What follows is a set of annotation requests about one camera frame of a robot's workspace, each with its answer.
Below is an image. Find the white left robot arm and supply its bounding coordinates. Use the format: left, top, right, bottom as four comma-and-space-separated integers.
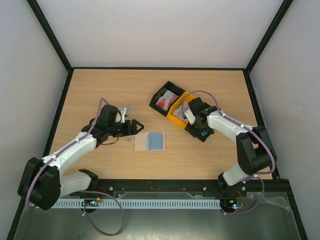
17, 104, 144, 210

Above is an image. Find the yellow middle bin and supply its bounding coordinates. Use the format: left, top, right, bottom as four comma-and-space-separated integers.
166, 91, 196, 129

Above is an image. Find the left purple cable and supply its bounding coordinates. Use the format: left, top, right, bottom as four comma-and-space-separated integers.
24, 97, 125, 237

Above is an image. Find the teal card stack in bin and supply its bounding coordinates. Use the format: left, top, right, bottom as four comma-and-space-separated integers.
198, 130, 211, 138

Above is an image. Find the black bin with red cards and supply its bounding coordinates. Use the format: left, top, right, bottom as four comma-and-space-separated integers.
149, 81, 186, 117

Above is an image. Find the red patterned white card stack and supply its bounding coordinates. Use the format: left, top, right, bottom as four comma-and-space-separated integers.
156, 90, 178, 111

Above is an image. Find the black bin with teal cards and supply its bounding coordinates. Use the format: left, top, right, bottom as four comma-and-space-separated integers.
184, 101, 216, 144

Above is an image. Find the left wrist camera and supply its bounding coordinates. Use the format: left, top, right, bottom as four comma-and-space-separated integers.
115, 106, 131, 123

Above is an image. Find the pink patterned white card stack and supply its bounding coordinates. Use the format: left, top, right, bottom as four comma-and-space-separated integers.
173, 107, 188, 123

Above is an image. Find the purple cable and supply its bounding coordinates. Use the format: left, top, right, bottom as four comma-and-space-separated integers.
24, 97, 125, 237
181, 90, 277, 216

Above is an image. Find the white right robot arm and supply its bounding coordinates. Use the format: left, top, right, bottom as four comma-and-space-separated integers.
184, 97, 277, 196

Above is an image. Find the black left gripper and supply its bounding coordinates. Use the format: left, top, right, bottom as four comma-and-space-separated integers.
108, 119, 145, 137

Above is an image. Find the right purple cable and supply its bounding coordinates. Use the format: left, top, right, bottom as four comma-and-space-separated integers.
181, 90, 277, 216

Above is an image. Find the white slotted cable duct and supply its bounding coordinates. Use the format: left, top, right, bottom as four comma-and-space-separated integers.
53, 198, 221, 210

